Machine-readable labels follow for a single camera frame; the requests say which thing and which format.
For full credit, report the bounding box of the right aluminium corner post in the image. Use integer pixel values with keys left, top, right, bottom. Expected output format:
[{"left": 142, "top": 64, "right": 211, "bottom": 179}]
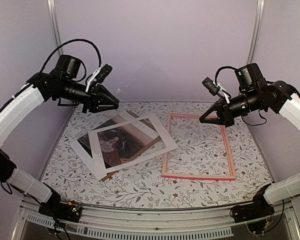
[{"left": 246, "top": 0, "right": 265, "bottom": 64}]

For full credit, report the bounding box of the brown backing board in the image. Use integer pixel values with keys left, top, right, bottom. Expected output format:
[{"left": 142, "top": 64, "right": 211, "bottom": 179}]
[{"left": 98, "top": 118, "right": 161, "bottom": 169}]

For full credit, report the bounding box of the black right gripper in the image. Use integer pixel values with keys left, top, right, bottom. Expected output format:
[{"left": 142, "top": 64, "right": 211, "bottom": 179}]
[{"left": 199, "top": 88, "right": 262, "bottom": 127}]

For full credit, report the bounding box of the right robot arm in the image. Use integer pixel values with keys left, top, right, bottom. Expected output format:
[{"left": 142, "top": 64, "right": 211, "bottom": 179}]
[{"left": 199, "top": 63, "right": 300, "bottom": 223}]

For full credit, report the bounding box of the pink wooden picture frame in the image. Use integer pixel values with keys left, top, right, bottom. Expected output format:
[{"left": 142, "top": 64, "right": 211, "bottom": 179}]
[{"left": 161, "top": 112, "right": 236, "bottom": 181}]

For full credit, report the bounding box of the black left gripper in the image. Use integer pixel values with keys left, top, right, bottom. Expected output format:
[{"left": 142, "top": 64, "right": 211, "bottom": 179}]
[{"left": 54, "top": 78, "right": 120, "bottom": 113}]

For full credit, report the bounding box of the left aluminium corner post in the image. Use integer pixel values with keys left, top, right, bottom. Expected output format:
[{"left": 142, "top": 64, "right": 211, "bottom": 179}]
[{"left": 46, "top": 0, "right": 62, "bottom": 47}]

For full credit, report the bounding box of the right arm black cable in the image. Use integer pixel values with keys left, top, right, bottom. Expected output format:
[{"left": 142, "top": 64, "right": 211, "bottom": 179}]
[{"left": 213, "top": 65, "right": 268, "bottom": 126}]

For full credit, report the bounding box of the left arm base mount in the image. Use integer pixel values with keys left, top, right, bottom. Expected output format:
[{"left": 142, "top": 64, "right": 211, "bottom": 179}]
[{"left": 38, "top": 200, "right": 83, "bottom": 223}]

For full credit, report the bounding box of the clear acrylic sheet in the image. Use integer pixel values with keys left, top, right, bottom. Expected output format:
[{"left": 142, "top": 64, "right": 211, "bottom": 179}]
[{"left": 76, "top": 58, "right": 176, "bottom": 158}]

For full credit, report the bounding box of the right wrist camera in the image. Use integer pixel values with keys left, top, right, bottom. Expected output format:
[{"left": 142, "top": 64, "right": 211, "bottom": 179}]
[{"left": 202, "top": 77, "right": 231, "bottom": 104}]

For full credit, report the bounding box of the white mat board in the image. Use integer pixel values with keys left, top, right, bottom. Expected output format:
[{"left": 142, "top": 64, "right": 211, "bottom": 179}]
[{"left": 88, "top": 114, "right": 178, "bottom": 180}]

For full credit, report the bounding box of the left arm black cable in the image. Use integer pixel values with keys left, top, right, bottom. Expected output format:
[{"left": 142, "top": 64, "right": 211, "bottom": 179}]
[{"left": 38, "top": 38, "right": 102, "bottom": 76}]

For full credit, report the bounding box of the photo print with white border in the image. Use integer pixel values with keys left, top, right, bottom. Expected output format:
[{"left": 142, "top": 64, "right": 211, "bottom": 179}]
[{"left": 70, "top": 110, "right": 162, "bottom": 181}]

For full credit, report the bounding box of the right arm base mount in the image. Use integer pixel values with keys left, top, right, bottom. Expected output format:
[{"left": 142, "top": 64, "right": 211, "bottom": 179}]
[{"left": 229, "top": 203, "right": 275, "bottom": 223}]

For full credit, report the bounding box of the aluminium corner post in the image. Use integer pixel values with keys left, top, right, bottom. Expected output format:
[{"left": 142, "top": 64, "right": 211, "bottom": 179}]
[
  {"left": 246, "top": 0, "right": 265, "bottom": 64},
  {"left": 46, "top": 0, "right": 62, "bottom": 47}
]

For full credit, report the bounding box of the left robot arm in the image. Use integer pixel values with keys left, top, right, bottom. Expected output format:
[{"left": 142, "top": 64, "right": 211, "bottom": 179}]
[{"left": 0, "top": 55, "right": 120, "bottom": 217}]

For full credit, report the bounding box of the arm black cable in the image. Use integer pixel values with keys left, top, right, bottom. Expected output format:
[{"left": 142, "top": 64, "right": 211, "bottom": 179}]
[
  {"left": 213, "top": 65, "right": 268, "bottom": 126},
  {"left": 38, "top": 38, "right": 102, "bottom": 76}
]

